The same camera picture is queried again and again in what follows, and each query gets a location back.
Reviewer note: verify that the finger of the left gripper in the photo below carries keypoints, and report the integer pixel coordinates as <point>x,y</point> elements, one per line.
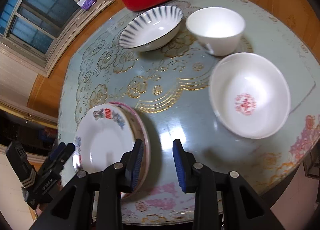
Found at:
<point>57,153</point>
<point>58,165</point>

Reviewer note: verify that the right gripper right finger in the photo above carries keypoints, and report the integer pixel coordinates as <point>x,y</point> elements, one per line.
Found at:
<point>222,201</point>

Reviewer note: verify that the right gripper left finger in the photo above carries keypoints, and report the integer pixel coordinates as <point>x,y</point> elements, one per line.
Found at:
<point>92,201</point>

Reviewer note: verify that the white plate red characters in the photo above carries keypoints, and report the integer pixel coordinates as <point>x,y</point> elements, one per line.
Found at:
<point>102,137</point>

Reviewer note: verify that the red bowl white inside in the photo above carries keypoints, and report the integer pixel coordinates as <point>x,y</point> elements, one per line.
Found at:
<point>249,95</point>

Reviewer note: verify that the blue striped white bowl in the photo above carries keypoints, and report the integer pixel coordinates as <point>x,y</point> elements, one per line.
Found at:
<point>152,29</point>

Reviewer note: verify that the white bowl gold pattern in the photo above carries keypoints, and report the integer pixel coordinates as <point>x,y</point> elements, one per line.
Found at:
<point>218,30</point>

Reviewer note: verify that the person's left hand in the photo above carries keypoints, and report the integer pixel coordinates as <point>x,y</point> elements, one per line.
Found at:
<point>39,210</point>

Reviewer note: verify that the wooden door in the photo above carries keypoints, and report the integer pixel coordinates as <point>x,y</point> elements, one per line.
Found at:
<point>29,115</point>

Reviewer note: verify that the dining table with tablecloth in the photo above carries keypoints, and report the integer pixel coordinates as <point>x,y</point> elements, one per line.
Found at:
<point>169,90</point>

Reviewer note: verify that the purple tissue pack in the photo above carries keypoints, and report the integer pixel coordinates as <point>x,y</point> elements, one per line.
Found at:
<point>86,4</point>

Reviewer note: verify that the window with grey frame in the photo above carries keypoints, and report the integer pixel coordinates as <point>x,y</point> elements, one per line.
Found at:
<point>35,33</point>

